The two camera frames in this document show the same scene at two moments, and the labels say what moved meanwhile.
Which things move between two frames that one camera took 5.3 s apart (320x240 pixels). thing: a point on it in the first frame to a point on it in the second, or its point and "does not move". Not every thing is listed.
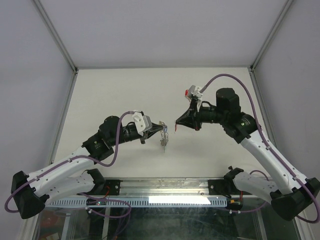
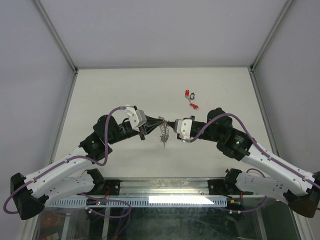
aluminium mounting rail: x=172 y=187 does not move
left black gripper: x=148 y=133 to x=144 y=129
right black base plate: x=224 y=187 does not move
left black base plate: x=105 y=187 does not move
